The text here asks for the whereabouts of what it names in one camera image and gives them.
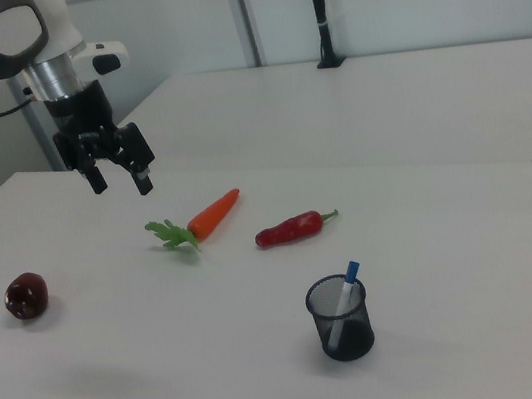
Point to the orange toy carrot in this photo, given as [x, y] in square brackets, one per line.
[201, 221]

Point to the white table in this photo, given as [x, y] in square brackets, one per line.
[358, 109]

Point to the red toy chili pepper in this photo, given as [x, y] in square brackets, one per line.
[291, 228]

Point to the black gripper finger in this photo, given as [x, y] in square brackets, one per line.
[142, 181]
[97, 179]

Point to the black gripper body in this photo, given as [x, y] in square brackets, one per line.
[81, 117]

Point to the dark red toy apple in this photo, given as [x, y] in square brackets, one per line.
[25, 295]

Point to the white marker pen blue cap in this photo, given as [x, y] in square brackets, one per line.
[344, 296]

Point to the black mesh pen cup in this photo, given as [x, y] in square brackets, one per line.
[341, 321]

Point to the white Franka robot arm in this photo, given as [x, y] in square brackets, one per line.
[2, 34]

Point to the black camera pole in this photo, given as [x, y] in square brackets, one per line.
[320, 8]

